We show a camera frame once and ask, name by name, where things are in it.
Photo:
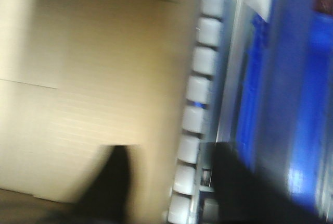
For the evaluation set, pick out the brown EcoFlow cardboard box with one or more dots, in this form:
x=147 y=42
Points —
x=78 y=76

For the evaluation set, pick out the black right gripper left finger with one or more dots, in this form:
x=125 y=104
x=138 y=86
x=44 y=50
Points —
x=106 y=198

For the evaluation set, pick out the white roller conveyor track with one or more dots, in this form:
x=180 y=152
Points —
x=192 y=163

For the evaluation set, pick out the blue bin upper right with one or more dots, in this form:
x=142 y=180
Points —
x=285 y=96

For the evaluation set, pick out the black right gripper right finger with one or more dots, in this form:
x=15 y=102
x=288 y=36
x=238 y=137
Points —
x=245 y=198

